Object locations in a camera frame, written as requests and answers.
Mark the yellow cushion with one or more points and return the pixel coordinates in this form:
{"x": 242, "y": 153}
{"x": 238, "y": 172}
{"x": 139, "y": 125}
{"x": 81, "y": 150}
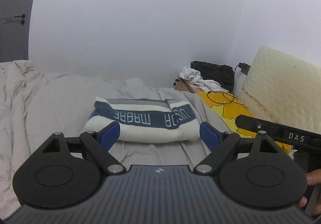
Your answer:
{"x": 228, "y": 107}

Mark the black door handle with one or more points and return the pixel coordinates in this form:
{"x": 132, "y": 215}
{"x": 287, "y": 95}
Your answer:
{"x": 20, "y": 19}

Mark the grey door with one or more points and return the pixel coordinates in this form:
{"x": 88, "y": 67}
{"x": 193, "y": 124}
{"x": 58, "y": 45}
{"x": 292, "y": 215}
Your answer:
{"x": 14, "y": 37}

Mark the black crumpled garment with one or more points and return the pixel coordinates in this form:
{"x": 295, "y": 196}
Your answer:
{"x": 222, "y": 74}

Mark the brown cardboard box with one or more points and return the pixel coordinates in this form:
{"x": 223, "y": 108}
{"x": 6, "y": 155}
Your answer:
{"x": 182, "y": 85}

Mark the cream textured pillow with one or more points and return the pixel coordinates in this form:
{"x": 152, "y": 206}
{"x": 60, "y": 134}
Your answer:
{"x": 283, "y": 89}

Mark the black charger plug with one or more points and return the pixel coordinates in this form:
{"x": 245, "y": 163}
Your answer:
{"x": 244, "y": 67}

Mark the white and navy knit sweater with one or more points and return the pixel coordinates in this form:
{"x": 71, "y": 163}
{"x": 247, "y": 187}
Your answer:
{"x": 146, "y": 120}

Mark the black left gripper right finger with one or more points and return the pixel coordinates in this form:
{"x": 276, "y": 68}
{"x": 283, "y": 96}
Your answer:
{"x": 254, "y": 172}

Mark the grey patterned bed cover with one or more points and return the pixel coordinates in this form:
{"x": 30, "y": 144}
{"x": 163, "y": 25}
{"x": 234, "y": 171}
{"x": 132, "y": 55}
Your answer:
{"x": 34, "y": 105}

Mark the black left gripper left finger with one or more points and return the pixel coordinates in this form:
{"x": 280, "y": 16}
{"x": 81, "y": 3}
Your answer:
{"x": 65, "y": 171}

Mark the white crumpled cloth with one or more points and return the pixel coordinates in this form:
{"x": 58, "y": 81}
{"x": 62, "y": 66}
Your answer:
{"x": 194, "y": 77}

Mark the right hand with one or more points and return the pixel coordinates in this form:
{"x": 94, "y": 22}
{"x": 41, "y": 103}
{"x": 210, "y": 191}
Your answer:
{"x": 312, "y": 178}

